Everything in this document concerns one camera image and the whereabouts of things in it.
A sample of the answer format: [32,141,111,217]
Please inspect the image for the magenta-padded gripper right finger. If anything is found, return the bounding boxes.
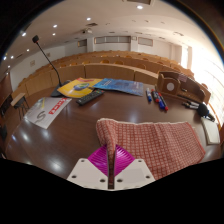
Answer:
[114,145,156,190]

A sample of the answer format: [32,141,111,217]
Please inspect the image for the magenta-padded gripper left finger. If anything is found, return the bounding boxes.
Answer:
[66,145,110,190]

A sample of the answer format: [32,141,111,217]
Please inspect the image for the red white checked towel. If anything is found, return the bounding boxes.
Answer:
[95,117,207,181]

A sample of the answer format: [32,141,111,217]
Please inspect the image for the white printed leaflet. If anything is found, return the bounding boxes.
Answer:
[23,96,73,130]

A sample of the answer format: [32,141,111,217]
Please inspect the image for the blue whiteboard marker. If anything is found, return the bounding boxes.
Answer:
[156,92,166,111]
[145,87,153,103]

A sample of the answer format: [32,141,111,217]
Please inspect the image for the black remote control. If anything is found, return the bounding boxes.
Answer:
[75,88,106,107]

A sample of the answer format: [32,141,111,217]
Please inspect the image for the red whiteboard marker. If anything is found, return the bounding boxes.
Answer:
[158,92,169,112]
[150,88,160,104]

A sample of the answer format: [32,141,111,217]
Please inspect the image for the white notebook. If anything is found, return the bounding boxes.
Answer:
[200,116,221,146]

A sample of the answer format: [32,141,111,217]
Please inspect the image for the black marker pen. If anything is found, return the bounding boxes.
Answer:
[183,100,200,106]
[181,103,200,111]

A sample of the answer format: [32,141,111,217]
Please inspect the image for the yellow booklet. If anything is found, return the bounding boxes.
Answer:
[57,77,103,99]

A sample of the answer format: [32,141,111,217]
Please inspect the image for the black gooseneck desk microphone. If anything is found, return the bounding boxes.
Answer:
[31,34,71,98]

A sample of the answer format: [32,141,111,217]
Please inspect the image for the blue booklet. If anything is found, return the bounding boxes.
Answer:
[93,77,145,97]

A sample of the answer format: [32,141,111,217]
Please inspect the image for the black handheld microphone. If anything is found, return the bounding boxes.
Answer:
[196,102,216,122]

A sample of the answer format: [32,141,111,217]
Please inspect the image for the wooden desk organizer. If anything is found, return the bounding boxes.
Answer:
[156,70,212,105]

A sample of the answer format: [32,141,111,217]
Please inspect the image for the small wooden side table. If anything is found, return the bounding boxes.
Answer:
[9,92,30,121]

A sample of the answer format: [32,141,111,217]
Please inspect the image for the rows of wooden auditorium seats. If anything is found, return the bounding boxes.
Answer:
[9,49,196,96]

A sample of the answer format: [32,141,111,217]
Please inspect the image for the recessed ceiling lights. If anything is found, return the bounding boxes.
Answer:
[2,3,144,61]

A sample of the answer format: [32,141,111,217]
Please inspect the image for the ceiling air vent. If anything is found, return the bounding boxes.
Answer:
[123,0,156,5]

